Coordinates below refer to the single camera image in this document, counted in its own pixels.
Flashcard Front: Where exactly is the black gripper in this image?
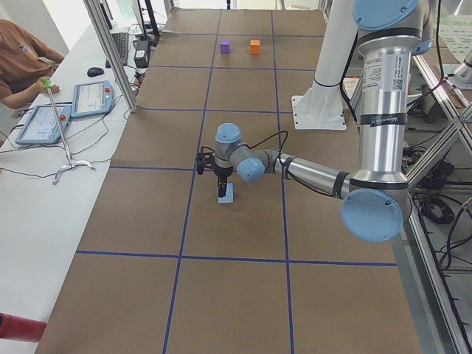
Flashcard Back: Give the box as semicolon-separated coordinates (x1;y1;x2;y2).
212;164;233;198

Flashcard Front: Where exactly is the light blue foam block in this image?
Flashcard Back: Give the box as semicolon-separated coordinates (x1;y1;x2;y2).
218;183;234;204

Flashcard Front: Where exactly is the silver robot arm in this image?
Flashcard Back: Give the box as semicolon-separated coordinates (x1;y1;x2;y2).
198;1;440;242

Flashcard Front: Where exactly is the purple foam block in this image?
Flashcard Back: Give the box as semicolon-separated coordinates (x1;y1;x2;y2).
220;40;231;55

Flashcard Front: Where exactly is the orange foam block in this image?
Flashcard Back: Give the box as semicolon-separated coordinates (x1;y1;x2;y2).
249;39;260;55

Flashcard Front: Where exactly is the far teach pendant tablet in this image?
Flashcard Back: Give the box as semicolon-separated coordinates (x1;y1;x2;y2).
71;80;114;118

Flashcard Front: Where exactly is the teach pendant tablet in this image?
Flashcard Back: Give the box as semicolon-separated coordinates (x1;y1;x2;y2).
71;80;114;118
15;105;61;145

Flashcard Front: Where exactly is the black power adapter box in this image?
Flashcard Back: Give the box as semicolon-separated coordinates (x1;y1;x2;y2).
133;40;150;68

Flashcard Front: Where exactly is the black computer mouse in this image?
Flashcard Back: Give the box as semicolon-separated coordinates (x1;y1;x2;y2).
86;67;104;77

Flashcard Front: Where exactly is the black keyboard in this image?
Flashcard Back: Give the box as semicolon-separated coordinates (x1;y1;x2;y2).
111;32;129;66

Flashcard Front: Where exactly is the near teach pendant tablet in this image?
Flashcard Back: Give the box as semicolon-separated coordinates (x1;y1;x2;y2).
15;105;61;145

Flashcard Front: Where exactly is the metal grabber stick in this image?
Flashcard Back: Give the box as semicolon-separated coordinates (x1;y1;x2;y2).
41;77;96;186

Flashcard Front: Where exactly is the person in brown shirt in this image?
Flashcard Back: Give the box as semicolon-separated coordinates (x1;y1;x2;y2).
1;19;65;109

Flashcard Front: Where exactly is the red cylinder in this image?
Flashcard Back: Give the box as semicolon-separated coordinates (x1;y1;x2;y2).
0;313;47;343

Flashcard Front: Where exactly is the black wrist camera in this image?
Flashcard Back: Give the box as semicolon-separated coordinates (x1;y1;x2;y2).
196;146;215;176

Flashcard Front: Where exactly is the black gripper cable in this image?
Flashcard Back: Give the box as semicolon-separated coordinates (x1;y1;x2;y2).
201;130;291;174

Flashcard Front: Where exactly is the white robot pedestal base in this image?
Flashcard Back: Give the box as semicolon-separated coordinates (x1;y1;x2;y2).
291;0;358;131

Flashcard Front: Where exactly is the aluminium frame post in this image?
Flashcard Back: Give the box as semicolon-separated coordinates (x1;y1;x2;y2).
83;0;138;113

